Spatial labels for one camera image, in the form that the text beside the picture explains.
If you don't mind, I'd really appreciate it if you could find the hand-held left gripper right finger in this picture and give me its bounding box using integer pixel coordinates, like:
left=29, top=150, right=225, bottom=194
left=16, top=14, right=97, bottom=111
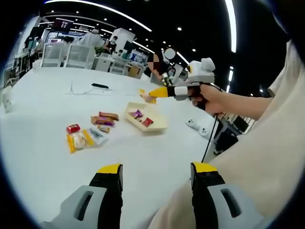
left=191, top=162, right=265, bottom=229

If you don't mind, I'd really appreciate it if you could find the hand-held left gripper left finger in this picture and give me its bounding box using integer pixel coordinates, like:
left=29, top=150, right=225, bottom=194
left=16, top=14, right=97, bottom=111
left=40, top=163, right=124, bottom=229

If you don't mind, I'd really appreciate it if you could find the yellow bread food packet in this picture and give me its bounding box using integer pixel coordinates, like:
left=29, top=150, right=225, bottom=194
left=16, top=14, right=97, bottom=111
left=66, top=130, right=93, bottom=154
left=139, top=88, right=157, bottom=105

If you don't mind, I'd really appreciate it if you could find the beige food container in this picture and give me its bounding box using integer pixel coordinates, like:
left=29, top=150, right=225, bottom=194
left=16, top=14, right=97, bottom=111
left=125, top=102, right=168, bottom=132

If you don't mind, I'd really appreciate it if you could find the clear dark cookie food packet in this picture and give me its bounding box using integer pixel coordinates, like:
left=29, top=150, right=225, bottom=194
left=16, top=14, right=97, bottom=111
left=86, top=127, right=110, bottom=146

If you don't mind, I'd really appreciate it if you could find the small orange food packet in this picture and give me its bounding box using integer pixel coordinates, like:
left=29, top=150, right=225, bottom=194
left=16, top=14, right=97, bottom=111
left=97, top=124, right=111, bottom=134

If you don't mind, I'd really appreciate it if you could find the brown purple food bar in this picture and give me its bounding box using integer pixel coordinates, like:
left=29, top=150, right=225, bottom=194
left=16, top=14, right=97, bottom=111
left=91, top=115, right=115, bottom=127

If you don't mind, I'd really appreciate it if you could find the small red food packet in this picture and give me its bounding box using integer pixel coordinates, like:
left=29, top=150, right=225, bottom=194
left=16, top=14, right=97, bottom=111
left=66, top=124, right=82, bottom=134

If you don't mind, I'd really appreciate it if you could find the person's right hand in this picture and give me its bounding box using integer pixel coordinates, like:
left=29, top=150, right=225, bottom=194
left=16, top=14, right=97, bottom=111
left=189, top=84, right=229, bottom=114

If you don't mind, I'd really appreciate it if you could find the white game controller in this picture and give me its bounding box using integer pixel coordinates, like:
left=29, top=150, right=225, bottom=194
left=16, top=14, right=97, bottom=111
left=185, top=118, right=200, bottom=129
left=198, top=126, right=212, bottom=138

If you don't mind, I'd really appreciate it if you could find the black office chair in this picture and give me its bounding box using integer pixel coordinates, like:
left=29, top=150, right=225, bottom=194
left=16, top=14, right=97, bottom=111
left=213, top=127, right=240, bottom=156

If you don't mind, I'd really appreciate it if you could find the long ceiling strip light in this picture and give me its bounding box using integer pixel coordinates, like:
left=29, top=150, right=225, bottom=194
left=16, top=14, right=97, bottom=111
left=224, top=0, right=237, bottom=53

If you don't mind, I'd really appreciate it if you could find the curved ceiling strip light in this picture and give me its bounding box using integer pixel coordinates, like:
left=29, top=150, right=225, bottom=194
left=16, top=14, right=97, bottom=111
left=44, top=0, right=153, bottom=32

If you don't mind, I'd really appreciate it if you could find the white power strip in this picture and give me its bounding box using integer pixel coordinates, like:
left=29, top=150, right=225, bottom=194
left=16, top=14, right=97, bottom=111
left=65, top=81, right=93, bottom=95

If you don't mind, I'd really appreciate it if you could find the small hanging display screen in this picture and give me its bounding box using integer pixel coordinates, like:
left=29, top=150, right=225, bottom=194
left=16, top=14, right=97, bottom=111
left=53, top=19, right=75, bottom=29

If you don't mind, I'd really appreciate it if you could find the white paper cup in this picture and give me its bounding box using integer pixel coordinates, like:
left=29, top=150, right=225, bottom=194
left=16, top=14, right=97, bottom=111
left=1, top=85, right=12, bottom=113

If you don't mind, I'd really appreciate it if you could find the black device cable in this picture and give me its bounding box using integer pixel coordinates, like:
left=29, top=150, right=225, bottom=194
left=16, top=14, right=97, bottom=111
left=201, top=114, right=219, bottom=164

